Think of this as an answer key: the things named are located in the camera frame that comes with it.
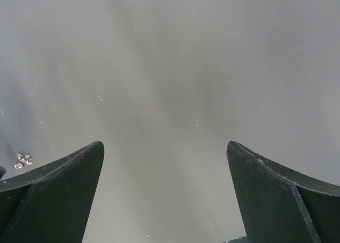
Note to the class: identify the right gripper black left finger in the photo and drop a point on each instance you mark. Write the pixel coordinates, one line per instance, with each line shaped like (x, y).
(52, 203)

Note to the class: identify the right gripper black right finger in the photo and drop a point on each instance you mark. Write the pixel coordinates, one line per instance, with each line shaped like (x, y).
(278, 204)

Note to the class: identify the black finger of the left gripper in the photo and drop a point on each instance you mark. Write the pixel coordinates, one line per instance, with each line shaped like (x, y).
(2, 172)

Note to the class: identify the small hex nut bottom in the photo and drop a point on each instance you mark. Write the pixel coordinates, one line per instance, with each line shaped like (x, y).
(18, 166)

